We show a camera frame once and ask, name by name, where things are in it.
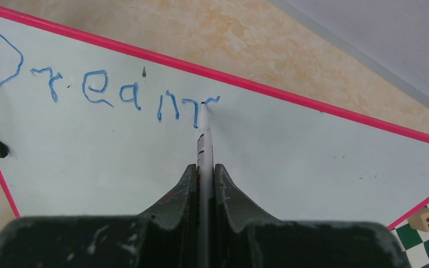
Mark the white board with pink frame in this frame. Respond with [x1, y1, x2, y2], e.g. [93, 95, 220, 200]
[0, 6, 429, 227]

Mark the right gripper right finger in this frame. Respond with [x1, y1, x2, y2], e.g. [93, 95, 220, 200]
[214, 164, 410, 267]

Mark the blue capped marker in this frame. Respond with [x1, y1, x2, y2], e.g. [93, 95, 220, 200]
[197, 102, 214, 267]

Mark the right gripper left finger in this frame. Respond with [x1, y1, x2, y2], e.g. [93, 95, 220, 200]
[0, 164, 197, 267]

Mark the green white chessboard mat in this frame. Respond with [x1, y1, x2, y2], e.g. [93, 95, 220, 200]
[391, 203, 429, 267]

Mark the wooden cube chess piece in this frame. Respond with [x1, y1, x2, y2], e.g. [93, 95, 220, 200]
[407, 207, 429, 232]

